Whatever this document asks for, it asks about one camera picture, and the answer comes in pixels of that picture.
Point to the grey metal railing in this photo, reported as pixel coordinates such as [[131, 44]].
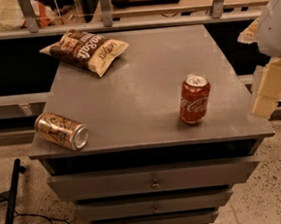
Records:
[[21, 18]]

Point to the grey drawer cabinet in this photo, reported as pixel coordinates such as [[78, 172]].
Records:
[[142, 164]]

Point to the black stand leg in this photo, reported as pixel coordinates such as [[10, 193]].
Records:
[[17, 170]]

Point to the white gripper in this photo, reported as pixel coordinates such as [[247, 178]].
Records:
[[274, 30]]

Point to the brown chip bag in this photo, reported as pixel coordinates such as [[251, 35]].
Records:
[[91, 52]]

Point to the gold soda can lying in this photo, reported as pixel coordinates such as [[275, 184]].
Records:
[[61, 130]]

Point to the red coke can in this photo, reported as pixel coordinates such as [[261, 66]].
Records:
[[195, 91]]

